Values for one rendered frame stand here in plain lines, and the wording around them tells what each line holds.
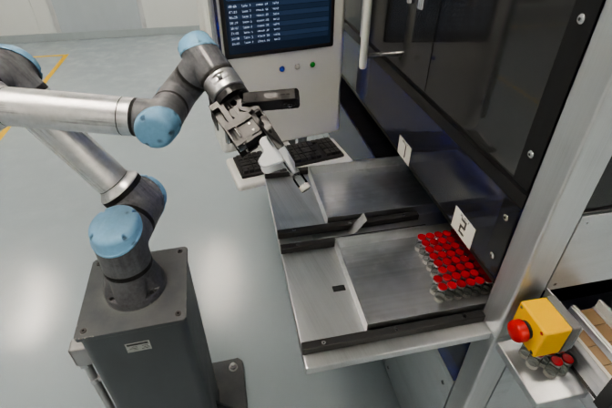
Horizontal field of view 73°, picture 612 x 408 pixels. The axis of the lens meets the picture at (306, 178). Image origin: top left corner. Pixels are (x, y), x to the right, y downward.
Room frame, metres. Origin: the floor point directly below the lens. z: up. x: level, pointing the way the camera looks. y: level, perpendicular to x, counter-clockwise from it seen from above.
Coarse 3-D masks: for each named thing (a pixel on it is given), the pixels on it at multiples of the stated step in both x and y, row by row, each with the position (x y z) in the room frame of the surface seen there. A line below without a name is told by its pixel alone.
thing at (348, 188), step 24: (312, 168) 1.10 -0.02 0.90; (336, 168) 1.12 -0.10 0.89; (360, 168) 1.14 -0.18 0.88; (384, 168) 1.14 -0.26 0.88; (408, 168) 1.14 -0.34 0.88; (336, 192) 1.01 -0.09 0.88; (360, 192) 1.01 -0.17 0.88; (384, 192) 1.01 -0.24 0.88; (408, 192) 1.01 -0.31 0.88; (336, 216) 0.86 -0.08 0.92; (360, 216) 0.87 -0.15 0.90
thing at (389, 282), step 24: (336, 240) 0.76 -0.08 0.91; (360, 240) 0.78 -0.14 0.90; (384, 240) 0.80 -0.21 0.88; (408, 240) 0.80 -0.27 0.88; (360, 264) 0.71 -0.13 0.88; (384, 264) 0.71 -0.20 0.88; (408, 264) 0.71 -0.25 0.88; (360, 288) 0.64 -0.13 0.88; (384, 288) 0.64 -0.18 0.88; (408, 288) 0.64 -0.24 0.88; (360, 312) 0.56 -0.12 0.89; (384, 312) 0.57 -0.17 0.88; (408, 312) 0.57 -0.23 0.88; (432, 312) 0.55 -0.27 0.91; (456, 312) 0.56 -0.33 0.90
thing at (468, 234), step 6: (456, 210) 0.73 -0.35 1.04; (456, 216) 0.73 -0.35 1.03; (462, 216) 0.71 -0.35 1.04; (456, 222) 0.72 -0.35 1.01; (462, 222) 0.70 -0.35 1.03; (468, 222) 0.68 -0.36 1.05; (456, 228) 0.71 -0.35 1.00; (468, 228) 0.68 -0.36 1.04; (468, 234) 0.67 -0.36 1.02; (468, 240) 0.67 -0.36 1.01; (468, 246) 0.66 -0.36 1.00
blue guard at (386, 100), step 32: (352, 64) 1.56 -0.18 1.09; (384, 96) 1.22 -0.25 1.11; (384, 128) 1.19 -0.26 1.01; (416, 128) 0.98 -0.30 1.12; (416, 160) 0.95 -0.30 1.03; (448, 160) 0.81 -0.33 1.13; (448, 192) 0.78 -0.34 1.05; (480, 192) 0.68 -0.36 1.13; (480, 224) 0.65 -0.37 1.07; (512, 224) 0.57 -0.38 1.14; (480, 256) 0.62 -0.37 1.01
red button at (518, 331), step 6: (510, 324) 0.45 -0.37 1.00; (516, 324) 0.45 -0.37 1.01; (522, 324) 0.45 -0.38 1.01; (510, 330) 0.45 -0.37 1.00; (516, 330) 0.44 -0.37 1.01; (522, 330) 0.44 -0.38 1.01; (528, 330) 0.44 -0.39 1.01; (510, 336) 0.44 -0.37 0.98; (516, 336) 0.43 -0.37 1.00; (522, 336) 0.43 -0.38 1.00; (528, 336) 0.43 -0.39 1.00
